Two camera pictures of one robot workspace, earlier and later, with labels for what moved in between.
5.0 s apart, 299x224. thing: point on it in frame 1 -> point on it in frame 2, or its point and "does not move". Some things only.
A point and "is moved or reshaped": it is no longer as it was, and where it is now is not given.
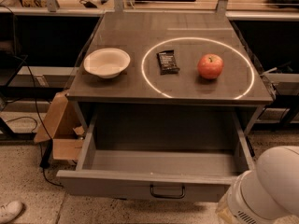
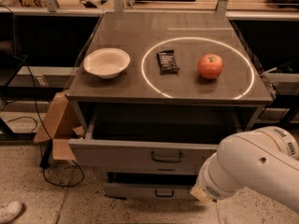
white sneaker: [10, 211] does not move
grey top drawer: [167, 155] is moved or reshaped
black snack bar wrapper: [167, 63] does not move
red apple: [210, 66] does not move
